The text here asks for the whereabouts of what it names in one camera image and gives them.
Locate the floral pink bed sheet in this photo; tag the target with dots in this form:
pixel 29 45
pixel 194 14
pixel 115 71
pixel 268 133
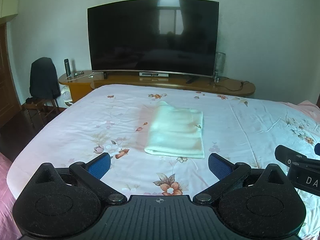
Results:
pixel 115 119

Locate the large curved black television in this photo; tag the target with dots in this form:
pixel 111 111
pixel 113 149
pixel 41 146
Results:
pixel 157 36

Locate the wooden tv console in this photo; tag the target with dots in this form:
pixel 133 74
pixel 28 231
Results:
pixel 88 81

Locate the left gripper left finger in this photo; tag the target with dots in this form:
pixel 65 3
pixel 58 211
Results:
pixel 90 174

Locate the wooden chair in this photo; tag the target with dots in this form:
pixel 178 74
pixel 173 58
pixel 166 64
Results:
pixel 42 108

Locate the white knit sweater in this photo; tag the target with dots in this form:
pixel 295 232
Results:
pixel 175 132

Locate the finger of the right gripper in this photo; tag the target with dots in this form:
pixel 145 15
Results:
pixel 317 149

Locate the white small fan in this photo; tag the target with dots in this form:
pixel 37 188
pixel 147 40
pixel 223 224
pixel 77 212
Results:
pixel 66 95

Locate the silver set-top box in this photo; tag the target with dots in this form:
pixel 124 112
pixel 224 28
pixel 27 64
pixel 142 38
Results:
pixel 148 74

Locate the brown wooden door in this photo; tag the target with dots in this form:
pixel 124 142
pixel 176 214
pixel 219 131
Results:
pixel 10 104

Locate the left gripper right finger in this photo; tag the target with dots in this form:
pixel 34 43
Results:
pixel 231 177

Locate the black remote control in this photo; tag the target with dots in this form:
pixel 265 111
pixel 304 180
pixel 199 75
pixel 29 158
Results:
pixel 192 79

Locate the black jacket on chair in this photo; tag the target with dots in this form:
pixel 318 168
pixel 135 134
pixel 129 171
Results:
pixel 43 79

